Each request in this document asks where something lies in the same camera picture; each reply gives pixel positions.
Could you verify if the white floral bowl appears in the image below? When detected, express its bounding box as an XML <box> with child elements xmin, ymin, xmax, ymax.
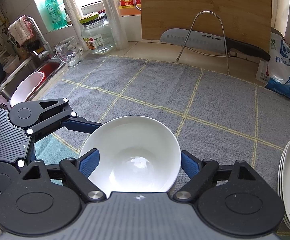
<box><xmin>80</xmin><ymin>115</ymin><xmax>181</xmax><ymax>196</ymax></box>

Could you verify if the grey blue kitchen towel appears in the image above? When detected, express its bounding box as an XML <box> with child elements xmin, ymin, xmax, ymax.
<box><xmin>44</xmin><ymin>55</ymin><xmax>290</xmax><ymax>188</ymax></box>

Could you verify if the white pink sink basket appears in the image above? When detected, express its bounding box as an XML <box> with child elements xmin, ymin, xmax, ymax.
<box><xmin>9</xmin><ymin>72</ymin><xmax>45</xmax><ymax>107</ymax></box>

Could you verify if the clear glass mug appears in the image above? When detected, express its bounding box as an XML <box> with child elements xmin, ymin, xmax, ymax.
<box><xmin>55</xmin><ymin>36</ymin><xmax>83</xmax><ymax>67</ymax></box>

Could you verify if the metal sink faucet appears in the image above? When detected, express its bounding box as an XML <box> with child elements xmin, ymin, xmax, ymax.
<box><xmin>25</xmin><ymin>16</ymin><xmax>55</xmax><ymax>62</ymax></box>

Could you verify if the glass jar with label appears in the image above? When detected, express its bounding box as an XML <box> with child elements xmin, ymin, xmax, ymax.
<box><xmin>79</xmin><ymin>12</ymin><xmax>115</xmax><ymax>55</ymax></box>

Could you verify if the green dish soap bottle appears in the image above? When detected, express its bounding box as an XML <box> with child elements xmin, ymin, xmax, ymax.
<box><xmin>45</xmin><ymin>0</ymin><xmax>67</xmax><ymax>29</ymax></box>

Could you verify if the pink cloth on faucet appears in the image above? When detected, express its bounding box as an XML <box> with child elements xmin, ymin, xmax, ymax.
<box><xmin>8</xmin><ymin>15</ymin><xmax>34</xmax><ymax>45</ymax></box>

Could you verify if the short plastic wrap roll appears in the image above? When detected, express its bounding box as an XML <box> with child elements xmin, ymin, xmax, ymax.
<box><xmin>63</xmin><ymin>0</ymin><xmax>90</xmax><ymax>51</ymax></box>

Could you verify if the white blue salt bag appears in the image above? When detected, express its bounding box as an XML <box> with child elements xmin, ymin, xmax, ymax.
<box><xmin>256</xmin><ymin>33</ymin><xmax>290</xmax><ymax>99</ymax></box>

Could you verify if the tall plastic wrap roll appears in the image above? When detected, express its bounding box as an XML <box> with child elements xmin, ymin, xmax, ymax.
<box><xmin>102</xmin><ymin>0</ymin><xmax>128</xmax><ymax>50</ymax></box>

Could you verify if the bamboo cutting board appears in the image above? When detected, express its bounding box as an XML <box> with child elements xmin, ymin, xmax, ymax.
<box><xmin>141</xmin><ymin>0</ymin><xmax>272</xmax><ymax>51</ymax></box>

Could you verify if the metal wire stand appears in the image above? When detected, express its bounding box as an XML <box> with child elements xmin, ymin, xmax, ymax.
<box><xmin>175</xmin><ymin>10</ymin><xmax>230</xmax><ymax>75</ymax></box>

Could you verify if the black handled kitchen knife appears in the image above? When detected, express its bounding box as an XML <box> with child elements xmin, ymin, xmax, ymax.
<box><xmin>159</xmin><ymin>28</ymin><xmax>271</xmax><ymax>61</ymax></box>

